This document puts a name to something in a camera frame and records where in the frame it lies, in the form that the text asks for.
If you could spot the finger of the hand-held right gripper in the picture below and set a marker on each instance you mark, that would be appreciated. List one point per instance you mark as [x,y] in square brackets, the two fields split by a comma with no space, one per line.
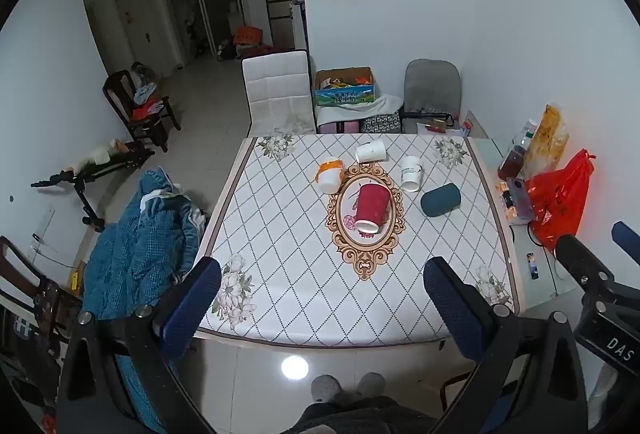
[627,236]
[580,256]

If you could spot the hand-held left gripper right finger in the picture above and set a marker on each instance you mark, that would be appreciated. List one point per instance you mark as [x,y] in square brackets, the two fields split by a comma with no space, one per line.
[452,309]

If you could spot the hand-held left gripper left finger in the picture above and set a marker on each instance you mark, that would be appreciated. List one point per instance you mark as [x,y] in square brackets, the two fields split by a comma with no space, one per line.
[190,306]

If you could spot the red cup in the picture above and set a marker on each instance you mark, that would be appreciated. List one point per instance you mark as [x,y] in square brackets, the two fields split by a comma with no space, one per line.
[371,206]

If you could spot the dark teal cup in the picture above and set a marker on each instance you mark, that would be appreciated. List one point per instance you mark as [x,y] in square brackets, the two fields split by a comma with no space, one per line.
[440,199]

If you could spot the white cup with green label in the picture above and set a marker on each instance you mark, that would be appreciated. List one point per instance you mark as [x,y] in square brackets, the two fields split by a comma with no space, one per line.
[411,172]

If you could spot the plain white paper cup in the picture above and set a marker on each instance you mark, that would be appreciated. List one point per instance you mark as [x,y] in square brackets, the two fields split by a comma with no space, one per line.
[371,150]

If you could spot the white and orange cup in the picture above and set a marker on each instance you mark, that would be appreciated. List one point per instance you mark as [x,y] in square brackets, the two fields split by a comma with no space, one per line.
[330,174]

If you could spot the glass side table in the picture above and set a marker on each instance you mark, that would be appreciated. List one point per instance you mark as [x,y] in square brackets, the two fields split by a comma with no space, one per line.
[542,274]

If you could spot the small printed card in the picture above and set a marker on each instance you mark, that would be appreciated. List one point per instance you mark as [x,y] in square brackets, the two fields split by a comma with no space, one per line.
[533,266]

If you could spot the red plastic bag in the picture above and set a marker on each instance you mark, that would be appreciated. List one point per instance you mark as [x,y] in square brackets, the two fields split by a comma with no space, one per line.
[557,199]

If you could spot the phone on side table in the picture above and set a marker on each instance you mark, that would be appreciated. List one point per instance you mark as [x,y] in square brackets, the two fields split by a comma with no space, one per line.
[520,201]

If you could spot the blue quilted jacket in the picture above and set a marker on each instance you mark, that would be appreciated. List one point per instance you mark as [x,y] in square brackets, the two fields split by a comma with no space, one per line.
[135,244]

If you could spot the patterned white tablecloth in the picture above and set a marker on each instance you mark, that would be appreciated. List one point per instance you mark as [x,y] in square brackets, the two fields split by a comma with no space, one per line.
[290,264]

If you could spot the grey slipper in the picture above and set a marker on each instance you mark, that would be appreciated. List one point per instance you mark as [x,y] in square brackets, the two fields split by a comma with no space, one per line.
[371,384]
[325,388]

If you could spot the bottle with dark red liquid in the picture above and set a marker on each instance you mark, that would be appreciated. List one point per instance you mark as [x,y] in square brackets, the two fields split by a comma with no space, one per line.
[512,159]

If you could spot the yellow snack packet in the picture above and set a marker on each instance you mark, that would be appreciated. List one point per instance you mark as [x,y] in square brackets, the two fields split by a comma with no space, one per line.
[545,139]

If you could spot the person's dark trousers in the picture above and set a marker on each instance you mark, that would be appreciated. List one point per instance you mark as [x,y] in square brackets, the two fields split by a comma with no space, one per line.
[350,416]

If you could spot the black tripod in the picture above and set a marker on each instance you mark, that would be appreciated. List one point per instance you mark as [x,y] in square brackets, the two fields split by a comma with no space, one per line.
[82,194]

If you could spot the brown wooden chair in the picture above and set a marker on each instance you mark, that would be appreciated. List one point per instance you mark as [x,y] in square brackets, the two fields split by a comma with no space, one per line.
[30,284]

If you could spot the black patterned bag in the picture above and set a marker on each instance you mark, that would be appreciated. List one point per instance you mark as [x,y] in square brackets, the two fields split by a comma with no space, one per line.
[381,123]

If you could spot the clothes pile on chair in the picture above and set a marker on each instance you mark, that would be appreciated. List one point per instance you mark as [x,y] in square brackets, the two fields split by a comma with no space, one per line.
[147,101]

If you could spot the dark wooden chair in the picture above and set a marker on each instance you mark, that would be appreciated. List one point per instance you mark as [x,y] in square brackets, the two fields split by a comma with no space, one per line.
[125,104]

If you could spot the white cloth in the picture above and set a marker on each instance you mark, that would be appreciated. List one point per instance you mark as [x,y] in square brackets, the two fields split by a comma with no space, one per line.
[380,106]

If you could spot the grey fabric chair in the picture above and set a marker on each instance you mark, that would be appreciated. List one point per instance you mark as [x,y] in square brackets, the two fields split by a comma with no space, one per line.
[432,86]

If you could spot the white padded chair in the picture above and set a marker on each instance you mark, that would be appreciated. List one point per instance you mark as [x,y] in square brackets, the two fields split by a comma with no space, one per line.
[277,94]

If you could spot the open cardboard box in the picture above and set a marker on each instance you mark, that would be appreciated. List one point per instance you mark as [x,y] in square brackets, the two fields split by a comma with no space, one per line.
[345,89]

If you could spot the orange box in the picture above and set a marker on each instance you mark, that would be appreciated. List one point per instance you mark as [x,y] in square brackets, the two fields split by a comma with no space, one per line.
[248,35]

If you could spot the glass sliding door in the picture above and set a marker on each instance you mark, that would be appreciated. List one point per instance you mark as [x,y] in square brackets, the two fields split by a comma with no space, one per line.
[200,9]

